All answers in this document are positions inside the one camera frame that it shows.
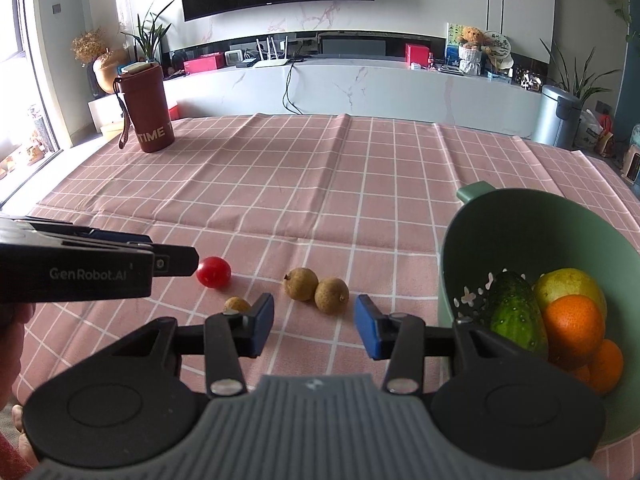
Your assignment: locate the green colander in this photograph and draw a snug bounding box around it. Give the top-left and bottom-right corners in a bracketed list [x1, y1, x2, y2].
[436, 181, 640, 446]

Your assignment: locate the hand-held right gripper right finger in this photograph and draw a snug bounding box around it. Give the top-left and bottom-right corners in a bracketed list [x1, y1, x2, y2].
[354, 295, 526, 395]

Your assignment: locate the white box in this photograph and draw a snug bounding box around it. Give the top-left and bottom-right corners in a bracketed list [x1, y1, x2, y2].
[89, 95, 126, 136]

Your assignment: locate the black cable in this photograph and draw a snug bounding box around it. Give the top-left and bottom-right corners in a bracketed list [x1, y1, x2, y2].
[282, 60, 303, 115]

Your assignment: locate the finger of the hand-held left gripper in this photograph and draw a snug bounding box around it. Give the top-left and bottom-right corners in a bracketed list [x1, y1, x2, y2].
[0, 216, 154, 246]
[0, 231, 200, 277]

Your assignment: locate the tall-leaf potted plant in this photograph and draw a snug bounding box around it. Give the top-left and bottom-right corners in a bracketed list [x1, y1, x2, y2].
[540, 37, 621, 106]

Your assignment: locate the yellow-green mango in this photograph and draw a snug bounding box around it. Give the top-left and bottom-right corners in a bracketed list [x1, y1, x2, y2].
[531, 268, 608, 321]

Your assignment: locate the white plastic bag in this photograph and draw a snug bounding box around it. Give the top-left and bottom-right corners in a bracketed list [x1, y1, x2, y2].
[575, 109, 603, 151]

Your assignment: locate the beige small appliance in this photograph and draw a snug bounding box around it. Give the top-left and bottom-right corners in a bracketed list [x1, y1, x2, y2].
[620, 142, 640, 185]

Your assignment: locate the vase with dried flowers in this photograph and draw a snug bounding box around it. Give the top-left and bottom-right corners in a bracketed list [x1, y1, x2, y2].
[71, 29, 130, 95]

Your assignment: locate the person's left hand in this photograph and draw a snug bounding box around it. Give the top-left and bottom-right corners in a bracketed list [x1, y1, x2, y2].
[0, 302, 33, 396]

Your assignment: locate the green potted orchid plant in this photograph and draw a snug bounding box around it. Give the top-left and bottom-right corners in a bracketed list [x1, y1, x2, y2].
[120, 0, 175, 63]

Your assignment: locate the grey pedal trash can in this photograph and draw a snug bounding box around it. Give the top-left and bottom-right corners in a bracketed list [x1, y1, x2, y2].
[531, 85, 583, 150]

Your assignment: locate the white router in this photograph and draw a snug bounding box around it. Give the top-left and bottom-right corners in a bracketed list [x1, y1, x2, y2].
[252, 36, 291, 68]

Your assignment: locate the wide red box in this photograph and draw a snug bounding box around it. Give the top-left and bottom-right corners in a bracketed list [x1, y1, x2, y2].
[183, 55, 224, 76]

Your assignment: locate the green cucumber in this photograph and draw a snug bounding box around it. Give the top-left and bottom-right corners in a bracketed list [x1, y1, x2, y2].
[487, 271, 550, 358]

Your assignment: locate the red tumbler with strap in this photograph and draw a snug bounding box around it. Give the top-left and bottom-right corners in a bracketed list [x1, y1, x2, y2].
[114, 62, 176, 153]

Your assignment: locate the pink checked tablecloth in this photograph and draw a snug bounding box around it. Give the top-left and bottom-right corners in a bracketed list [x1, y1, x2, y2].
[10, 112, 640, 480]

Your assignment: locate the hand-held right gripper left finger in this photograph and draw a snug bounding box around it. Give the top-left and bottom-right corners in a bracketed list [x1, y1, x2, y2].
[95, 294, 275, 397]

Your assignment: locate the brown teddy bear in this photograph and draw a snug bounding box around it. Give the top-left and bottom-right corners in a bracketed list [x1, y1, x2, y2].
[457, 26, 493, 77]

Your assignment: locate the hanging green vine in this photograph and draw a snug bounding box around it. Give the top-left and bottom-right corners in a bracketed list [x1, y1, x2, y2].
[582, 0, 640, 41]

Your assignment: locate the red cherry tomato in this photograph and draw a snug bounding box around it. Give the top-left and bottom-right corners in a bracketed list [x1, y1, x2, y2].
[196, 256, 232, 288]

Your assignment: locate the white marble TV cabinet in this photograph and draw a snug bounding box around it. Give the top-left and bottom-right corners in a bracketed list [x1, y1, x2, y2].
[162, 57, 546, 138]

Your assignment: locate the blue picture card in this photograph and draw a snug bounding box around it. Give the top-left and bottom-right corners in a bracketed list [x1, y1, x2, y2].
[445, 22, 466, 63]

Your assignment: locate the brown bag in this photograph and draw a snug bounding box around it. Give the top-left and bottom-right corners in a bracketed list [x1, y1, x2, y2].
[595, 115, 616, 156]

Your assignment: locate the round paper fan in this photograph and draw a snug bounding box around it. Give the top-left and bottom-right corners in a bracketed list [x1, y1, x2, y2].
[482, 30, 513, 73]

